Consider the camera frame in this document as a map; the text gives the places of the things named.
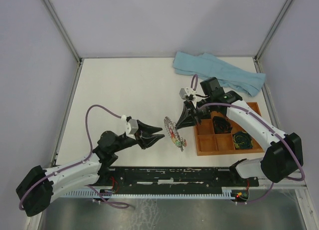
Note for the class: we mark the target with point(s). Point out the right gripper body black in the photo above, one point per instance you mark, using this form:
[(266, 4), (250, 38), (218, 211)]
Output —
[(193, 113)]

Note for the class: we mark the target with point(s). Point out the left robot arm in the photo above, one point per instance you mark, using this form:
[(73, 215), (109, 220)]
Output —
[(41, 186)]

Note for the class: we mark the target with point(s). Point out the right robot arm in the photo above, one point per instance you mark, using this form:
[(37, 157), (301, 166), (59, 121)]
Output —
[(283, 157)]

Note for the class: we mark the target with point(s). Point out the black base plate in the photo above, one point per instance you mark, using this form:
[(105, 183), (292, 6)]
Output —
[(217, 176)]

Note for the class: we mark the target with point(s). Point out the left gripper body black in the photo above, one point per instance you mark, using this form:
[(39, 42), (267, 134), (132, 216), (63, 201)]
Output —
[(139, 137)]

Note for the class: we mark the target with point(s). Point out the white slotted cable duct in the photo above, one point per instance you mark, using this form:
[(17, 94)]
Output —
[(220, 194)]

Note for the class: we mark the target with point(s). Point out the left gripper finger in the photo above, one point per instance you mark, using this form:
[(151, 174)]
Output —
[(150, 139), (148, 128)]

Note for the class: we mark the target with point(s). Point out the wooden compartment tray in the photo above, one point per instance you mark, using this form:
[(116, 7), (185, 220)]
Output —
[(209, 143)]

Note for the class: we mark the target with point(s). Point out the light blue cloth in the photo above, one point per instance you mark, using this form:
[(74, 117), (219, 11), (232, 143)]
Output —
[(207, 66)]

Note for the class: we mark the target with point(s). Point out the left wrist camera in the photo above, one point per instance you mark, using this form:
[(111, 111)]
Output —
[(131, 126)]

